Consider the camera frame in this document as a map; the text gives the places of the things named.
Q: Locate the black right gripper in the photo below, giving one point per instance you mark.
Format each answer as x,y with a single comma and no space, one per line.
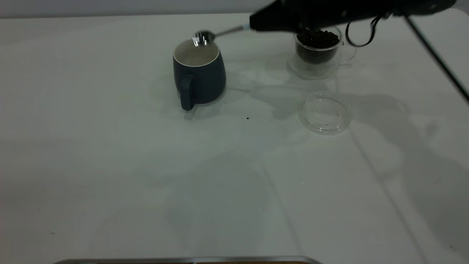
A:
348,9

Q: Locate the dark grey ceramic mug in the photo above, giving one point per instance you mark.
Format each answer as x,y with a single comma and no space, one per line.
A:
205,80

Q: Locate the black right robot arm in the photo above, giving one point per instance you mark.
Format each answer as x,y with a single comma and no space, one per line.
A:
421,5

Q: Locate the dark roasted coffee beans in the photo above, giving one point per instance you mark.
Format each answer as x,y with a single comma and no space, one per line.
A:
317,46

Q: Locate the clear double-walled glass cup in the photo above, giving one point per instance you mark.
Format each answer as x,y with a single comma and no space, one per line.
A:
311,69

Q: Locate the clear round glass saucer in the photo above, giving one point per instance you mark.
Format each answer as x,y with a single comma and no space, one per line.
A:
324,117

